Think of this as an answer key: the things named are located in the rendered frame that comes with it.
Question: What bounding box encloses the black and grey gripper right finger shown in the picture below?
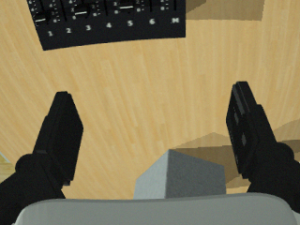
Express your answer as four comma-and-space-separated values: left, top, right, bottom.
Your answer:
226, 81, 300, 214

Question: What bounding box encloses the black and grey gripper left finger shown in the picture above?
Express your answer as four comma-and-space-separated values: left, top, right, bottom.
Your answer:
0, 91, 83, 225

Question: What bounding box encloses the black lighting desk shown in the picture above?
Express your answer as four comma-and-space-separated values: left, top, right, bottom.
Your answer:
26, 0, 186, 51

